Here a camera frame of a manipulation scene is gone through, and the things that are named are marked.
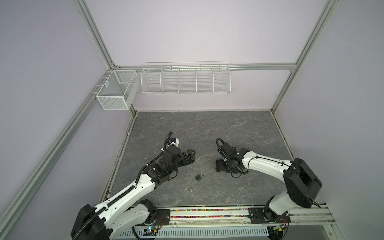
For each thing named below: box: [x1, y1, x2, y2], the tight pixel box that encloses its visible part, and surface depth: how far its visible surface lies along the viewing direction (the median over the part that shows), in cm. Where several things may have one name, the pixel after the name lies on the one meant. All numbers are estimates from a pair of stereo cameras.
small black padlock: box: [194, 173, 204, 182], surface depth 88 cm
